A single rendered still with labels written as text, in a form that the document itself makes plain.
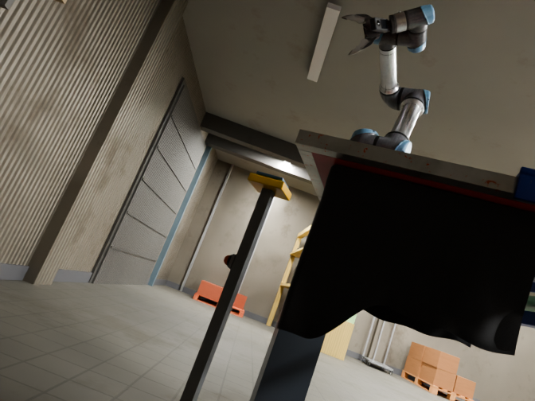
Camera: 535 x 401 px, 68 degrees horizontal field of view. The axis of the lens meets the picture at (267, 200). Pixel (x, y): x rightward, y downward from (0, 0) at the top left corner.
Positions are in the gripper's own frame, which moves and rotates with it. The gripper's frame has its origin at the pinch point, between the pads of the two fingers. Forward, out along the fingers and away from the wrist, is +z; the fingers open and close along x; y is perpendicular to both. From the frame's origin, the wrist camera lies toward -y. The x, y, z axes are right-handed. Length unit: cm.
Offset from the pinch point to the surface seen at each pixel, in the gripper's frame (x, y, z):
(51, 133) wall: 2, 90, 214
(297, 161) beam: -96, 498, 87
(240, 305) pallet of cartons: -371, 564, 274
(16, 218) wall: -52, 69, 248
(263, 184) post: -47, -48, 37
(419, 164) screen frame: -44, -86, -6
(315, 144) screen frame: -36, -81, 16
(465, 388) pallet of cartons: -571, 511, -126
